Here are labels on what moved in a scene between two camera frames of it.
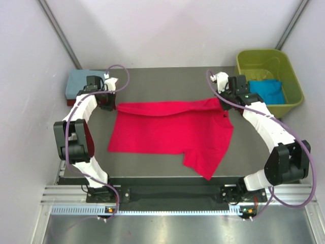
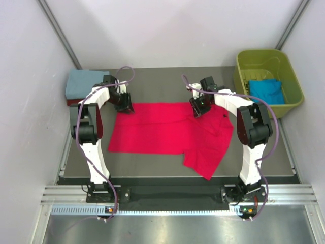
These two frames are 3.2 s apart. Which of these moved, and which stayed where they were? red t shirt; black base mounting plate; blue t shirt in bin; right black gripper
Moved: right black gripper
Stayed: black base mounting plate; blue t shirt in bin; red t shirt
